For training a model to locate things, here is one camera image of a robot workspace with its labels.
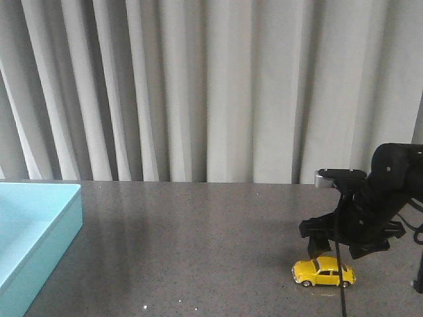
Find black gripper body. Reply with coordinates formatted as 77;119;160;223
299;175;411;247

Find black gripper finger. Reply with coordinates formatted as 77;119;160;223
349;239;390;260
307;235;332;257

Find yellow toy beetle car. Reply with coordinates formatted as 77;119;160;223
291;256;356;288

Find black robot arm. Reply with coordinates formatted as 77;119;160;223
299;143;422;259

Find light blue plastic box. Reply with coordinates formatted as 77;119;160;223
1;182;83;316

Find grey pleated curtain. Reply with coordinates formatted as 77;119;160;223
1;1;422;184

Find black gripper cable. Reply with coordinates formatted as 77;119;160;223
332;184;350;317

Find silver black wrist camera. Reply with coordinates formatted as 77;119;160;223
315;168;367;188

